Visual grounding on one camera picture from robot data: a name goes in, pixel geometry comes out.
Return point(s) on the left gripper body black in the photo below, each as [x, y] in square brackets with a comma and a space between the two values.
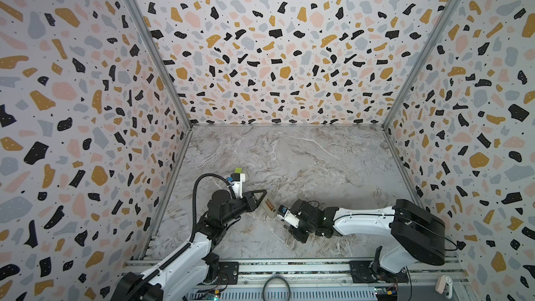
[249, 207]

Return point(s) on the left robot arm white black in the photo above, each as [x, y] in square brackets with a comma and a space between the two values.
[194, 262]

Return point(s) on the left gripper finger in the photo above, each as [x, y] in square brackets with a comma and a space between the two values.
[259, 193]
[260, 202]

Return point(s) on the white remote control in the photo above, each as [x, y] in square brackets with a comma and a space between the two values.
[269, 206]

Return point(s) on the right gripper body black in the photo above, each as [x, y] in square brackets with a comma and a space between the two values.
[299, 213]

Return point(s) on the white plastic clip device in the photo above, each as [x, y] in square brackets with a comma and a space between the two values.
[444, 286]

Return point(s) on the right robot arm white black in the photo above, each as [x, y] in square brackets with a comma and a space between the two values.
[412, 234]

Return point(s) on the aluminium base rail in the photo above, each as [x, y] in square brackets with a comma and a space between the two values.
[326, 279]

